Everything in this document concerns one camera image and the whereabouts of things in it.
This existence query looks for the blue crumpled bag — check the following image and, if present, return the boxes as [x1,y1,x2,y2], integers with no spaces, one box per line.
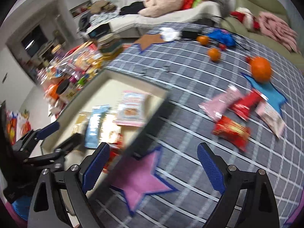
[207,28,237,47]

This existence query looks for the small tangerine far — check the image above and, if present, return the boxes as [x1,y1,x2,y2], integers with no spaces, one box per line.
[196,36,209,46]

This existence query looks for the black lid jar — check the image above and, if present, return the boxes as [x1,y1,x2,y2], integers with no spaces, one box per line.
[56,79,77,104]

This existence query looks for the blue felt star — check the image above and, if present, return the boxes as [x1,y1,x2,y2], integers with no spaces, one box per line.
[241,72,287,115]

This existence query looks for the large orange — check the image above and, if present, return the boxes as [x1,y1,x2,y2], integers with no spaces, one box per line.
[249,57,272,83]

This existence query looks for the yellow pastry packet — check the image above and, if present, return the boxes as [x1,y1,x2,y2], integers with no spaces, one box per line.
[99,113,121,144]

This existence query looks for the pink cranberry cookie packet front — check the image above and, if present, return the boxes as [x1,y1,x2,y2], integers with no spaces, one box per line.
[115,90,150,127]

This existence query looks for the red white plush toy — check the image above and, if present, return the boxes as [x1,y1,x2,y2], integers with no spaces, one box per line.
[230,7,260,31]

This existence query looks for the long red snack packet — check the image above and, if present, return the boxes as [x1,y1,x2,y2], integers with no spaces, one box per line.
[230,89,268,121]

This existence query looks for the stacked jar with lid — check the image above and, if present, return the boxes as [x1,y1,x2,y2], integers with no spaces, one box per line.
[97,33,124,61]

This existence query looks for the small red cherry tomato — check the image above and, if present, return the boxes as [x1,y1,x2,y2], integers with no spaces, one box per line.
[218,43,227,51]

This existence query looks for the grid pattern grey tablecloth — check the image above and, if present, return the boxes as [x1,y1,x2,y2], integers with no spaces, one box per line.
[89,22,304,228]

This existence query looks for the gold snack packet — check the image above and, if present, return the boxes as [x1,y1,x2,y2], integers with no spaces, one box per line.
[72,111,91,135]

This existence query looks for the pink cranberry cookie packet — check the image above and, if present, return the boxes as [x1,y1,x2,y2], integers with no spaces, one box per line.
[255,101,286,138]
[115,90,150,127]

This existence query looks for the dark green tray box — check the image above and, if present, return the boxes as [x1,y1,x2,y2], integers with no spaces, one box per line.
[41,70,170,190]

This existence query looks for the small tangerine near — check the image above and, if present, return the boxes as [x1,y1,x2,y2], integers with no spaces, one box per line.
[208,48,221,62]

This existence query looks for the white sofa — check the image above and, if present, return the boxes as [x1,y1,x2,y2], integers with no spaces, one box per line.
[83,0,221,38]

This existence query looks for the pink felt star near tray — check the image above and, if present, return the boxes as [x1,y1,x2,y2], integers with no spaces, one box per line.
[110,146,178,217]

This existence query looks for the white crumpled tissue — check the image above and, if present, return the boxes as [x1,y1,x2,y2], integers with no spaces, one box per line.
[160,27,181,42]

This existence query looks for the plain pink snack packet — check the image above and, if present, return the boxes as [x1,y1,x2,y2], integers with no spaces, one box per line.
[198,84,244,122]

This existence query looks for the small tangerine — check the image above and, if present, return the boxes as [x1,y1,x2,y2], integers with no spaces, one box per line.
[208,48,221,62]
[196,36,209,46]

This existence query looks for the pile of snack bags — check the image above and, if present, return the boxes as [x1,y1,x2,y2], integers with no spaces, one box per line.
[38,41,104,116]

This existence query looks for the pink cranberry cookie packet back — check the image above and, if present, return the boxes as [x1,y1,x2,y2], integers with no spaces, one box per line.
[255,101,286,138]

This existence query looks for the pink folded blanket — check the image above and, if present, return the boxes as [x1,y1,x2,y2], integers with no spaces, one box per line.
[258,12,300,54]

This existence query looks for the red snack packet low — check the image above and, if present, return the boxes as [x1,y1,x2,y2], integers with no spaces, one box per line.
[103,133,124,173]

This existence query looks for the beige fluffy coat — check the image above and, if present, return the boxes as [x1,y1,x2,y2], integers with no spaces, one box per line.
[138,0,184,17]

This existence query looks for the green armchair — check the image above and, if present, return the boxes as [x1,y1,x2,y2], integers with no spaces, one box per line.
[220,0,303,72]

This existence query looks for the light blue snack packet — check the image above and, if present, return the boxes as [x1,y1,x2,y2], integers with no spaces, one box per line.
[85,105,110,149]

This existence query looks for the red chinese snack packet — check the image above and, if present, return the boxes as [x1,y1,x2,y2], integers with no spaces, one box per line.
[212,115,250,152]

